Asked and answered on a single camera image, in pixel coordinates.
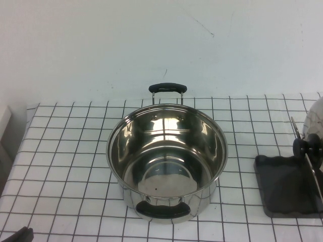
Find steel pot lid black knob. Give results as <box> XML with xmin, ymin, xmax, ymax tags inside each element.
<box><xmin>292</xmin><ymin>97</ymin><xmax>323</xmax><ymax>177</ymax></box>

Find white black grid tablecloth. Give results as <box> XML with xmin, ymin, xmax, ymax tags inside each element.
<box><xmin>0</xmin><ymin>92</ymin><xmax>323</xmax><ymax>242</ymax></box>

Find black tray wire lid rack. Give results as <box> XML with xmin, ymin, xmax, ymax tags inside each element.
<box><xmin>253</xmin><ymin>116</ymin><xmax>323</xmax><ymax>219</ymax></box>

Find stainless steel pot black handles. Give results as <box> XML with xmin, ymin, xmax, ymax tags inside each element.
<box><xmin>105</xmin><ymin>83</ymin><xmax>229</xmax><ymax>225</ymax></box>

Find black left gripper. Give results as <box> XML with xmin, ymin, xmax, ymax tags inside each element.
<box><xmin>0</xmin><ymin>226</ymin><xmax>35</xmax><ymax>242</ymax></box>

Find grey box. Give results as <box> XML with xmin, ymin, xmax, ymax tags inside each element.
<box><xmin>0</xmin><ymin>104</ymin><xmax>14</xmax><ymax>162</ymax></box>

